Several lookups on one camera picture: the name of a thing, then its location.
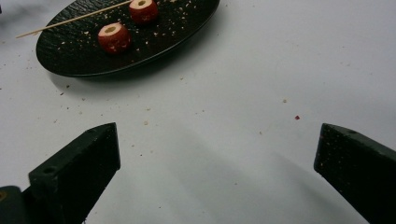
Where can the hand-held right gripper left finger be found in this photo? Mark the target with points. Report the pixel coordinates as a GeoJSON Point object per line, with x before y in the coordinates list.
{"type": "Point", "coordinates": [74, 174]}

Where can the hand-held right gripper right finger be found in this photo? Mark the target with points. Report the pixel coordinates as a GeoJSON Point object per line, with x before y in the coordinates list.
{"type": "Point", "coordinates": [358, 165]}

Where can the black round plate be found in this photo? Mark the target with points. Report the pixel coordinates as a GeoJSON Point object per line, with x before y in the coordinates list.
{"type": "Point", "coordinates": [77, 53]}

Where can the red cored hawthorn fruit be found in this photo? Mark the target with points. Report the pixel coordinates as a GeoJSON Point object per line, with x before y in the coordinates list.
{"type": "Point", "coordinates": [113, 39]}
{"type": "Point", "coordinates": [144, 11]}

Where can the bamboo skewer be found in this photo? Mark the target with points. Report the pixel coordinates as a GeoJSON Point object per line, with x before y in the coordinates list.
{"type": "Point", "coordinates": [62, 22]}

